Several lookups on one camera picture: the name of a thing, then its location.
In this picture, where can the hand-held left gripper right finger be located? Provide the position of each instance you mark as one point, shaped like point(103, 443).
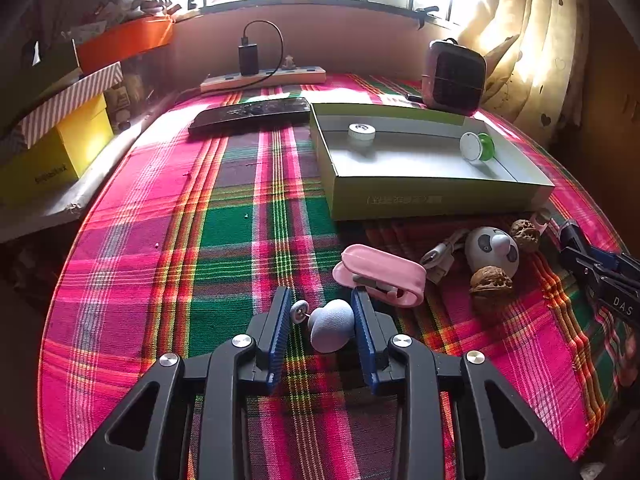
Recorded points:
point(361, 320)

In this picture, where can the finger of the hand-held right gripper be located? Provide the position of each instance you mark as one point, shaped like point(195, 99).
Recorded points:
point(582, 267)
point(607, 260)

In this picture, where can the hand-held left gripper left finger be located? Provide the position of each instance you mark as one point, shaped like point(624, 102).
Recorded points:
point(282, 320)

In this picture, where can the small mushroom-shaped gadget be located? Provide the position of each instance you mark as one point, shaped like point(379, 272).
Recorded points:
point(330, 327)

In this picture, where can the pink plastic clip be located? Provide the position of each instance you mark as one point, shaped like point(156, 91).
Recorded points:
point(385, 265)

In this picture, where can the pink clip holder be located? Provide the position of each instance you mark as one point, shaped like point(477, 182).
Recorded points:
point(542, 220)

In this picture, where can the brown walnut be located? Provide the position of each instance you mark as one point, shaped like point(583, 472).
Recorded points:
point(491, 287)
point(525, 235)

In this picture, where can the green and white spool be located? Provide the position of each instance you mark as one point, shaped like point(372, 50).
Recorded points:
point(472, 147)

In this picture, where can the green cardboard box tray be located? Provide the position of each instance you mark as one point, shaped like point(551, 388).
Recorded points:
point(400, 160)

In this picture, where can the white round cap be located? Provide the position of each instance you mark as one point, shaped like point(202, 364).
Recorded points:
point(361, 134)

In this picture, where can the white panda toy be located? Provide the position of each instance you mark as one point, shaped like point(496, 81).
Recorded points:
point(492, 252)

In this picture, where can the black smartphone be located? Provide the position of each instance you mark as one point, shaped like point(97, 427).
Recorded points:
point(250, 114)

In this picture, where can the small pink space heater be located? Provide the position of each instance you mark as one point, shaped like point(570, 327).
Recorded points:
point(452, 77)

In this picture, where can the yellow heart-print curtain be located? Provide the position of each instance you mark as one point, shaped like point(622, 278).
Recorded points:
point(540, 35)

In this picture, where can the white power strip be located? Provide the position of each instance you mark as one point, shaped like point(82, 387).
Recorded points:
point(280, 79)

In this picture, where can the small plug adapter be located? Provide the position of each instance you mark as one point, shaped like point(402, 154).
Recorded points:
point(288, 63)

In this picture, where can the black charger plug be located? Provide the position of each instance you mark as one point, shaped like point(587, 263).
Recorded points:
point(248, 60)

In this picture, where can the small patterned tin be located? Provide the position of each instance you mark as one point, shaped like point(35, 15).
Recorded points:
point(117, 102)

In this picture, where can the yellow box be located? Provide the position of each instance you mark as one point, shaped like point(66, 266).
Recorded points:
point(60, 155)

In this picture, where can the black clip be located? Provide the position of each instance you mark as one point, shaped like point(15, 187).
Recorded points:
point(425, 11)

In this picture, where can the striped box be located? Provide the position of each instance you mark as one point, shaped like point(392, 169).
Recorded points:
point(70, 105)

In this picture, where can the orange box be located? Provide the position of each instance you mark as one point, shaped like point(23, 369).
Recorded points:
point(125, 42)

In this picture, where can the green box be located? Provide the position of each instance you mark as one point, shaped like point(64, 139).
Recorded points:
point(35, 75)

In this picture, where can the potted plant clutter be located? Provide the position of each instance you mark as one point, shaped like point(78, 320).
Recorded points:
point(145, 0)

